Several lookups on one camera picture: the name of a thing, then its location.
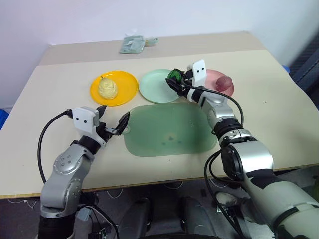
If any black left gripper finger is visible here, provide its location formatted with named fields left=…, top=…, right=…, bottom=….
left=116, top=111, right=131, bottom=136
left=97, top=104, right=108, bottom=123

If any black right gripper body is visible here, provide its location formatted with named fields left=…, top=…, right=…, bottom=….
left=176, top=70, right=194, bottom=98

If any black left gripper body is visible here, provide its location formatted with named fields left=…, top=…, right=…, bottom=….
left=96, top=121, right=118, bottom=145

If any dark green toy pepper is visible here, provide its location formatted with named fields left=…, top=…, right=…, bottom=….
left=168, top=70, right=183, bottom=84

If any pale green plate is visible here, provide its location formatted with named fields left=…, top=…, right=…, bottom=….
left=138, top=69, right=185, bottom=104

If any pink plate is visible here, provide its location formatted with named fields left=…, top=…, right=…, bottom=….
left=202, top=69, right=236, bottom=97

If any yellow plate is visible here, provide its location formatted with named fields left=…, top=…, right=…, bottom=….
left=89, top=70, right=139, bottom=107

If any yellow toy pear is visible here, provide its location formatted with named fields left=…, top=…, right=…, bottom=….
left=97, top=75, right=119, bottom=100

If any purple-red toy fruit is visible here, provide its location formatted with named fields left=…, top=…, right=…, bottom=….
left=215, top=76, right=233, bottom=92

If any translucent green mat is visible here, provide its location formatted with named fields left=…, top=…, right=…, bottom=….
left=123, top=102, right=218, bottom=158

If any folded pale green cloth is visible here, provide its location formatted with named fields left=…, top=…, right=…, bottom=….
left=119, top=35, right=146, bottom=55

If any dark rounded shape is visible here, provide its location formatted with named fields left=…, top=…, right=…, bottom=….
left=119, top=196, right=151, bottom=239

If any blue plastic bin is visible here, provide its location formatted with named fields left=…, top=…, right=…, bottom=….
left=0, top=108, right=11, bottom=132

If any dark blue fabric chair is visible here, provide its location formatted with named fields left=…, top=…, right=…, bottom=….
left=288, top=31, right=319, bottom=112

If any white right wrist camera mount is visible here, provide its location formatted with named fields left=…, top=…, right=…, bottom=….
left=186, top=59, right=208, bottom=88

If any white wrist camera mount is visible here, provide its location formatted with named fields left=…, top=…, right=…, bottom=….
left=71, top=106, right=106, bottom=146
left=186, top=59, right=208, bottom=88

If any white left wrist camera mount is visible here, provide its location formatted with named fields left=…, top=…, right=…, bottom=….
left=71, top=106, right=106, bottom=146

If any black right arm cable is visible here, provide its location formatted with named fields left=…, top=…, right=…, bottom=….
left=183, top=84, right=244, bottom=128

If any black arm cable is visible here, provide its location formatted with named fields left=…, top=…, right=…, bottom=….
left=183, top=84, right=244, bottom=128
left=37, top=108, right=74, bottom=184

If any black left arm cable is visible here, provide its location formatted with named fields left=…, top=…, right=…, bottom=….
left=37, top=108, right=74, bottom=184

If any black right shoulder cable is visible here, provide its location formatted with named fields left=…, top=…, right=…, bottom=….
left=203, top=148, right=251, bottom=226

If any white string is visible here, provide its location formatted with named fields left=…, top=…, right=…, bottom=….
left=6, top=197, right=37, bottom=208

